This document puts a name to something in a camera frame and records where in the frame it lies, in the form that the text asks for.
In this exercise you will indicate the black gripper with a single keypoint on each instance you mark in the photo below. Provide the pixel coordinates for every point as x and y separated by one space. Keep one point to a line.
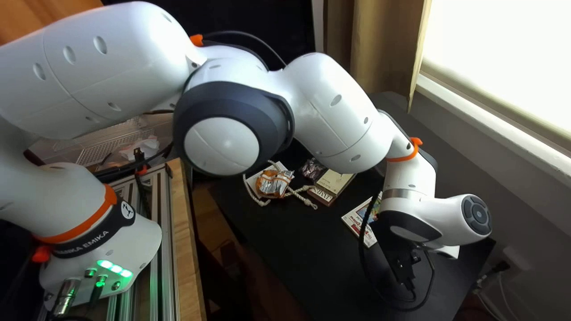
399 240

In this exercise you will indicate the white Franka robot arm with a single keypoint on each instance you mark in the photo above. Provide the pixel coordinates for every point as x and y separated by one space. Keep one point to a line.
107 71

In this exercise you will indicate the white power strip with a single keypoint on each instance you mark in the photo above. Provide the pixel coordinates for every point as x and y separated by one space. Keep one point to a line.
515 258

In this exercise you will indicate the beige curtain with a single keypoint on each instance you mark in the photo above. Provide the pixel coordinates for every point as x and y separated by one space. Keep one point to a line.
380 35

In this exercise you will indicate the wooden plank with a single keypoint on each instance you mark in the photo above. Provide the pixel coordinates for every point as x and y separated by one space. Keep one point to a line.
185 249

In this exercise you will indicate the black orange tool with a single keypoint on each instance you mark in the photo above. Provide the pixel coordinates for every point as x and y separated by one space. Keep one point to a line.
141 165

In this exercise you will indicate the crumpled white paper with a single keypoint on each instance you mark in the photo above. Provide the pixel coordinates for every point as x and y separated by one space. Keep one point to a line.
139 144

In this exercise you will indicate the wooden board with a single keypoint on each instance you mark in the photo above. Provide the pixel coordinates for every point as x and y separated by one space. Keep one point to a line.
35 14

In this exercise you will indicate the white window frame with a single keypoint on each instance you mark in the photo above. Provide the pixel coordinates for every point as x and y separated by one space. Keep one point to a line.
492 112

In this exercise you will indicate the aluminium profile frame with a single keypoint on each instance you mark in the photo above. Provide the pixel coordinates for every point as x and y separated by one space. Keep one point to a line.
160 237

